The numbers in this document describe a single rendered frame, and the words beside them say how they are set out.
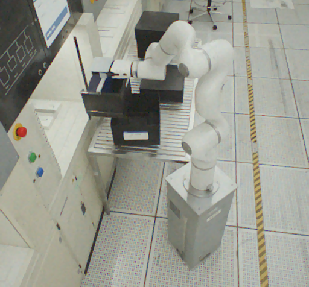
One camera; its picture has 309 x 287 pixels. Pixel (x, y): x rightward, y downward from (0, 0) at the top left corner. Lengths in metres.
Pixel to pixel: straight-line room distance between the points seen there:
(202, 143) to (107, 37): 1.53
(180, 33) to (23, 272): 1.15
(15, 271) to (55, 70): 1.07
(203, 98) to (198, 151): 0.24
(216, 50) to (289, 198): 1.76
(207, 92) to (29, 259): 1.02
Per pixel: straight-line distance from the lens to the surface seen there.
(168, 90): 2.09
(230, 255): 2.40
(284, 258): 2.48
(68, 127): 1.93
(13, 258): 1.58
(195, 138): 1.36
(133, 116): 2.05
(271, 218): 2.59
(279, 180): 2.80
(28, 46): 1.31
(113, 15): 2.97
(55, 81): 2.03
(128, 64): 1.61
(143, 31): 2.43
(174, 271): 2.32
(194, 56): 1.14
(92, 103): 1.69
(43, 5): 1.43
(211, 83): 1.25
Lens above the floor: 2.19
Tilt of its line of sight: 47 degrees down
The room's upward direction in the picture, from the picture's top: 3 degrees counter-clockwise
